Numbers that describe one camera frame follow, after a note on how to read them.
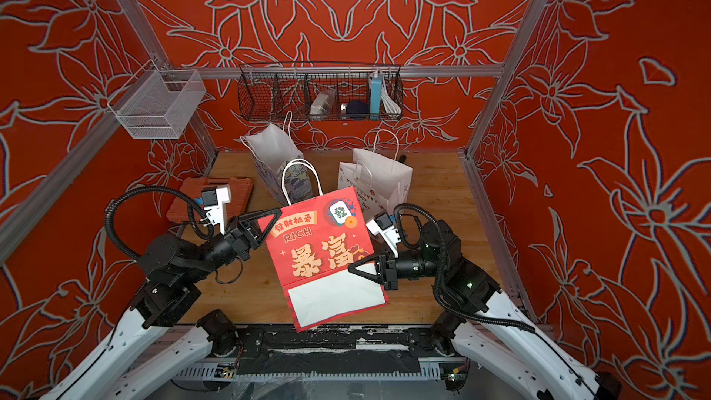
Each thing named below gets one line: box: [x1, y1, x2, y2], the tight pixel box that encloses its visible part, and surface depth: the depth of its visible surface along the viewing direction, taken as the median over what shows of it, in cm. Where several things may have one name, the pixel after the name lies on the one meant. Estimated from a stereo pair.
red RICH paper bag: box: [261, 186, 389, 333], surface depth 57 cm
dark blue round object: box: [346, 100, 371, 121], surface depth 97 cm
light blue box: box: [369, 75, 383, 114], surface depth 90 cm
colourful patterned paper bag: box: [239, 111, 325, 207], surface depth 90 cm
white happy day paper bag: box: [336, 128, 414, 225], surface depth 85 cm
